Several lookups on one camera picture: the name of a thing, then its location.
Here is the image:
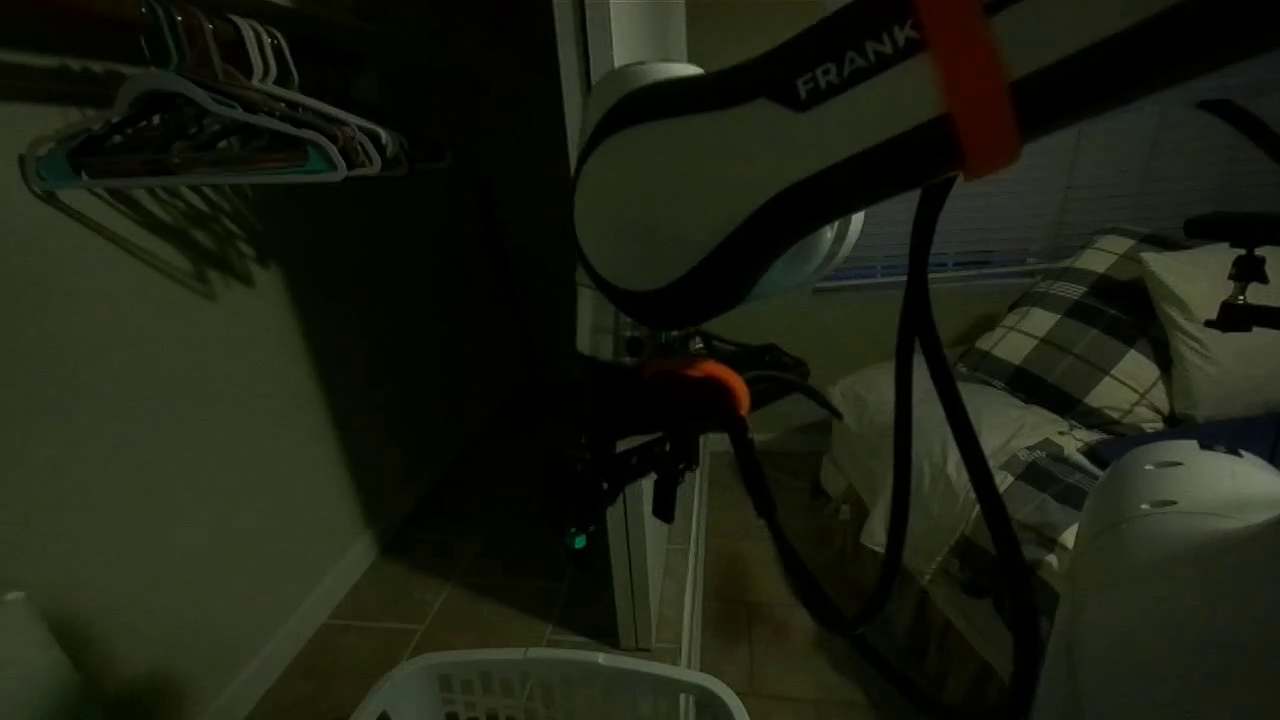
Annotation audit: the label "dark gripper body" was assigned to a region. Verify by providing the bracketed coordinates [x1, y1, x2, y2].
[572, 333, 811, 528]

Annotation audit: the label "bed with white sheet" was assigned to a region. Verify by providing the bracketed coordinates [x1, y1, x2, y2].
[811, 358, 1126, 605]

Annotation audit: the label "white laundry basket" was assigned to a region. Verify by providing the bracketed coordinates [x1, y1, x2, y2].
[350, 643, 753, 720]

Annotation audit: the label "white clothes hanger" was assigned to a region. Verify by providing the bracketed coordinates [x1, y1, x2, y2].
[196, 12, 411, 181]

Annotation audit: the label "plaid pillow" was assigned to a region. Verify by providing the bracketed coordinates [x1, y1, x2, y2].
[955, 228, 1193, 442]

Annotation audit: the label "teal clothes hanger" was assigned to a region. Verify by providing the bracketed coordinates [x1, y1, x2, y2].
[16, 122, 352, 204]

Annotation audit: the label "window blinds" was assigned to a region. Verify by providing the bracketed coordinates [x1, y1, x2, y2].
[811, 54, 1280, 298]

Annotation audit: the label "white pillow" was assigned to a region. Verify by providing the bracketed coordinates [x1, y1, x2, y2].
[1138, 235, 1280, 431]

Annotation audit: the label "closet rod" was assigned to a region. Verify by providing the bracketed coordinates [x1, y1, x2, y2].
[0, 48, 151, 109]

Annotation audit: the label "white door frame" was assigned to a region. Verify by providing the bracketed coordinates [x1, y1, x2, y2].
[554, 0, 713, 673]

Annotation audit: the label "orange strap at wrist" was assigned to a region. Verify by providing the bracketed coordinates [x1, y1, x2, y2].
[644, 358, 753, 421]

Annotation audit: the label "black cable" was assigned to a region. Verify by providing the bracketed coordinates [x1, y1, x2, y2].
[725, 177, 969, 634]
[915, 317, 1053, 720]

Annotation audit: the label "orange strap on arm link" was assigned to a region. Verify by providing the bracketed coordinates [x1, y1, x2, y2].
[908, 0, 1028, 181]

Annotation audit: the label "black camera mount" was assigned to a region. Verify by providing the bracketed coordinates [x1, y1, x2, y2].
[1178, 207, 1280, 338]

